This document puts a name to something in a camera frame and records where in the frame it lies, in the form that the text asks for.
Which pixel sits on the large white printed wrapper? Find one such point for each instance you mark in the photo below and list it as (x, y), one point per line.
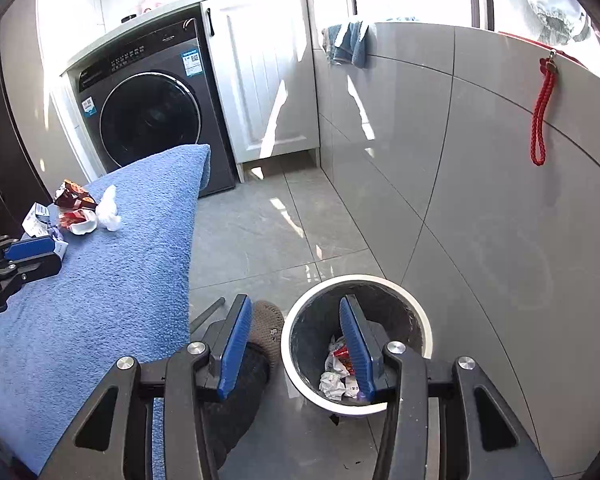
(333, 386)

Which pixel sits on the dark grey washing machine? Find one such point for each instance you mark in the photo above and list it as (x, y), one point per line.
(151, 89)

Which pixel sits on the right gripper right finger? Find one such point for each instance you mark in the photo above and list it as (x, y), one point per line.
(448, 416)

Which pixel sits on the blue terry towel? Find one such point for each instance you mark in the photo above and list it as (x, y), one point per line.
(119, 293)

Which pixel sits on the white tissue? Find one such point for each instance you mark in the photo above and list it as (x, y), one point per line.
(107, 210)

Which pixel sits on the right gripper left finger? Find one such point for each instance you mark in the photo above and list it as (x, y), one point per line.
(111, 435)

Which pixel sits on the dark refrigerator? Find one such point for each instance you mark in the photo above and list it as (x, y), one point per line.
(20, 184)

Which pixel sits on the grey trash bin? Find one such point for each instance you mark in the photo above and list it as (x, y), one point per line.
(367, 313)

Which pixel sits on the red snack bag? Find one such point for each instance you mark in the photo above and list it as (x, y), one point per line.
(341, 362)

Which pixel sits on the white cabinet door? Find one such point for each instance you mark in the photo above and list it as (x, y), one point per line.
(261, 54)

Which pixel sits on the blue cloth on ledge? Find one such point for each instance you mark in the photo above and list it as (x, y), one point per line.
(345, 44)

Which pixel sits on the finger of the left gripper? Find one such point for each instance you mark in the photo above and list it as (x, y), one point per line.
(15, 250)
(17, 273)

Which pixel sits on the brown foil snack wrapper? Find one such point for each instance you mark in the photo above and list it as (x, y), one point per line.
(71, 196)

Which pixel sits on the black white snack bag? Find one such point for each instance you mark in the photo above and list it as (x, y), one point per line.
(38, 223)

